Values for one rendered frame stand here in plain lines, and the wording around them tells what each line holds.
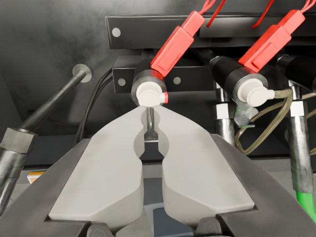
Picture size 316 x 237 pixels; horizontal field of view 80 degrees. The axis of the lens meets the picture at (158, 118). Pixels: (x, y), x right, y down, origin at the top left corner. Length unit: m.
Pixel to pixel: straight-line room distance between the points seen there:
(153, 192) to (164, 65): 0.66
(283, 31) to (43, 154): 0.47
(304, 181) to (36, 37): 0.48
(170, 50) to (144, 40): 0.10
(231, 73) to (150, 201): 0.64
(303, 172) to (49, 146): 0.48
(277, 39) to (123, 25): 0.17
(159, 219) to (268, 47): 0.66
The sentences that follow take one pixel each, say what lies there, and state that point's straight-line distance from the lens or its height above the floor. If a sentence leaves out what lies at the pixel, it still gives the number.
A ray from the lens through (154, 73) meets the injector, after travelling 0.15.
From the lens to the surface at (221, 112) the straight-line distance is 0.21.
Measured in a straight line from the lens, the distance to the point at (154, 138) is 0.16.
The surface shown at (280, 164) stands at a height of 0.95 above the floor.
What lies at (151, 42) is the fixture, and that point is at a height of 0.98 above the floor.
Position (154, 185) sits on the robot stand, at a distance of 0.80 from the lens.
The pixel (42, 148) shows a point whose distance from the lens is 0.52.
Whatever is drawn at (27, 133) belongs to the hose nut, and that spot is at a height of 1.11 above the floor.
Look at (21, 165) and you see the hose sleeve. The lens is 0.19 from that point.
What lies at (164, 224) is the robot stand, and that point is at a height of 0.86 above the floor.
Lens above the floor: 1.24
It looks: 60 degrees down
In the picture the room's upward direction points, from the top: 174 degrees clockwise
